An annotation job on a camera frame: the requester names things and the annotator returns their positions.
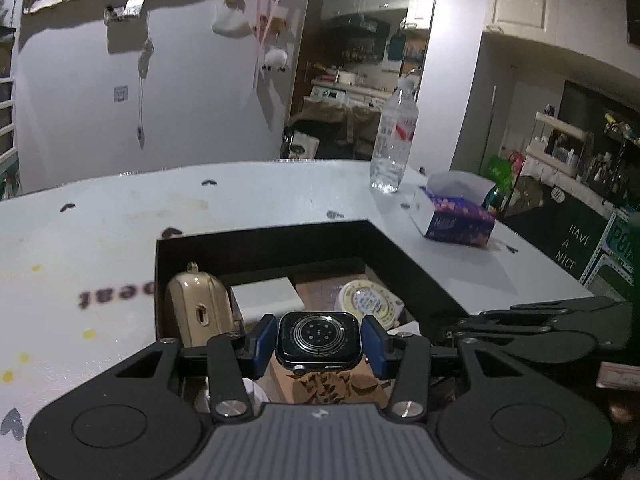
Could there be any white drawer cabinet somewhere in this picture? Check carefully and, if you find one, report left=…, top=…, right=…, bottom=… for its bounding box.
left=0, top=71, right=19, bottom=172

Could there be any beige earbud case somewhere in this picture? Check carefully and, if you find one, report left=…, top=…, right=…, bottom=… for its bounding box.
left=165, top=262, right=238, bottom=348

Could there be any black cardboard box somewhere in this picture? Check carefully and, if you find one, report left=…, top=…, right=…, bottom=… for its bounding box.
left=154, top=220, right=466, bottom=344

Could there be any round tape measure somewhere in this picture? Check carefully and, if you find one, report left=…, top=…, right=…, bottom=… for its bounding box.
left=335, top=280, right=405, bottom=330

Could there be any clear water bottle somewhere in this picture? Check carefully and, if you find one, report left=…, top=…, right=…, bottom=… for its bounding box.
left=370, top=77, right=419, bottom=194

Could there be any carved wooden block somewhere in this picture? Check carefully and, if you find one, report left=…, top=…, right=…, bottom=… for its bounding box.
left=271, top=361, right=393, bottom=408

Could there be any purple floral tissue box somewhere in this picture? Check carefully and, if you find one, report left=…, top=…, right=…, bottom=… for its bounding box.
left=408, top=171, right=495, bottom=247

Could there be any white large power adapter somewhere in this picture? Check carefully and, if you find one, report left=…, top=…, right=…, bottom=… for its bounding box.
left=231, top=278, right=305, bottom=327

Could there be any white charger plug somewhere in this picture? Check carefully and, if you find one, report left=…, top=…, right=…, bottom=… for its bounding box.
left=388, top=321, right=421, bottom=336

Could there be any white wall socket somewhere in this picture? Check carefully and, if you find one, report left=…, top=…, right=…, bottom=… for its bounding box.
left=114, top=86, right=128, bottom=102

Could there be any person right hand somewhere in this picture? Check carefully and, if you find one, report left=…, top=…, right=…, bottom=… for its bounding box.
left=608, top=400, right=639, bottom=425

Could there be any black smartwatch body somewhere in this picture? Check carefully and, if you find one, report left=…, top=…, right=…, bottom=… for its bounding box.
left=276, top=311, right=362, bottom=375

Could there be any brown draped chair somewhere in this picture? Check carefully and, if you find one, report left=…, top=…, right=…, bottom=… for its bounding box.
left=286, top=98, right=381, bottom=160

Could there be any white plush sheep toy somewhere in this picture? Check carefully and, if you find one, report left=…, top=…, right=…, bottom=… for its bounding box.
left=262, top=49, right=288, bottom=72

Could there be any white knob suction hook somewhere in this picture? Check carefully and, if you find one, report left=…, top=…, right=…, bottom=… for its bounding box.
left=193, top=378, right=270, bottom=413

